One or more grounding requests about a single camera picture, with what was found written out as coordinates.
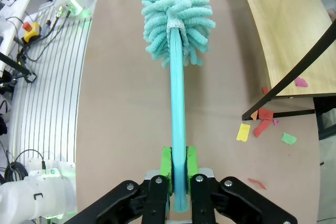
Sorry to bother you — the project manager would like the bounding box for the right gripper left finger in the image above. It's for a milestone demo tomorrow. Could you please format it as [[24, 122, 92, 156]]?
[[64, 146, 174, 224]]

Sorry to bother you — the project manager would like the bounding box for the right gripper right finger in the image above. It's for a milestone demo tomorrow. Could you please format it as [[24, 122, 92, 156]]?
[[186, 145, 299, 224]]

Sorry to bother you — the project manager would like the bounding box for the teal microfiber duster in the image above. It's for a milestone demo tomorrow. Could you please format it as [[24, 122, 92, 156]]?
[[135, 0, 217, 213]]

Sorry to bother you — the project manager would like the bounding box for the thin red paper scrap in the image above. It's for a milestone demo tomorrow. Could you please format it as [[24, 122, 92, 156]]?
[[248, 178, 268, 190]]

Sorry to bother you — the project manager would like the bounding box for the yellow paper scrap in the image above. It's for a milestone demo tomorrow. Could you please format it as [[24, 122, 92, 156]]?
[[236, 123, 250, 143]]

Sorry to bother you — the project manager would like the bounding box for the green paper scrap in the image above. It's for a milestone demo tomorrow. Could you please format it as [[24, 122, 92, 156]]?
[[281, 132, 298, 145]]

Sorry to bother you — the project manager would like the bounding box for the black clamp stand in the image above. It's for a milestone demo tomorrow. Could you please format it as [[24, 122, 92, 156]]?
[[0, 52, 38, 84]]

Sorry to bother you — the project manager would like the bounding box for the yellow emergency stop box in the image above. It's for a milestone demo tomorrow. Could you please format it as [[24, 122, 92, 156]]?
[[20, 21, 41, 44]]

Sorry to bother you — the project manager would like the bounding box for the white side table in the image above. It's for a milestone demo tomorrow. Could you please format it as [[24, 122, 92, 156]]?
[[0, 0, 32, 74]]

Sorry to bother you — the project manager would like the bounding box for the black cable coil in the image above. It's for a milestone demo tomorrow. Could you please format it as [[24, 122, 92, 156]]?
[[0, 149, 48, 185]]

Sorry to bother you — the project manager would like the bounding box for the white grooved base plate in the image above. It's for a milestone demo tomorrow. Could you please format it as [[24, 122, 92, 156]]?
[[7, 6, 93, 173]]

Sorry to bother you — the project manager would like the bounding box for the black frame wooden two-tier shelf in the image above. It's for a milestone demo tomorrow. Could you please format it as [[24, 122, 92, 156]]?
[[217, 0, 336, 122]]

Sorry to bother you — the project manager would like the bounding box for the black base cable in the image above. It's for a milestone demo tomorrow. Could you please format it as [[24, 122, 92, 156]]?
[[25, 7, 76, 62]]

